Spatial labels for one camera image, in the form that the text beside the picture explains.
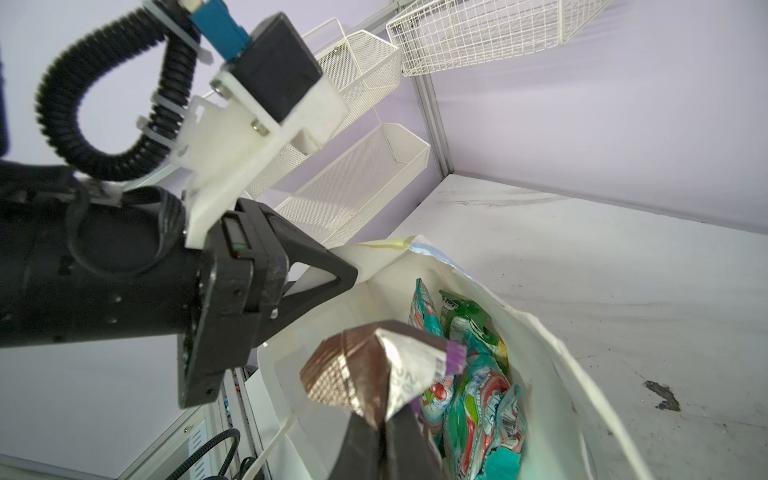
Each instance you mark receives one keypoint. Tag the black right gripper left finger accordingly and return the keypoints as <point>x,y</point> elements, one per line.
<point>360,456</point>

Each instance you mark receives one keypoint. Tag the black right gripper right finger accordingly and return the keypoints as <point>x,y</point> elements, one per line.
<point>408,454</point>

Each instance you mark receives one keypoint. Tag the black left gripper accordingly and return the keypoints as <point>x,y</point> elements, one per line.
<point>259,274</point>

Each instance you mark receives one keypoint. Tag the teal Fox's candy bag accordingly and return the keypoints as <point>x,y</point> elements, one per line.
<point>484,429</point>
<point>435,400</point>

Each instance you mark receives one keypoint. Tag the small brown purple snack bar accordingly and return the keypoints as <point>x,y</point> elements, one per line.
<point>374,370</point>

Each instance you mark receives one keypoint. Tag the green candy bag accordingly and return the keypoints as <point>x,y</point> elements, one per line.
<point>464,321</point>

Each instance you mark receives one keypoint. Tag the white printed paper bag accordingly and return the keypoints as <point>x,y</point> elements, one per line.
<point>572,430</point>

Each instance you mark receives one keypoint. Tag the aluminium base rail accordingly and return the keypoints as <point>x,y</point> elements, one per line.
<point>198,425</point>

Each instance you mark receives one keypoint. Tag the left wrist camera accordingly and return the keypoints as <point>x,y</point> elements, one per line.
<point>276,95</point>

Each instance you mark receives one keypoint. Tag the white wire basket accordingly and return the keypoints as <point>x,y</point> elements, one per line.
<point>438,35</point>

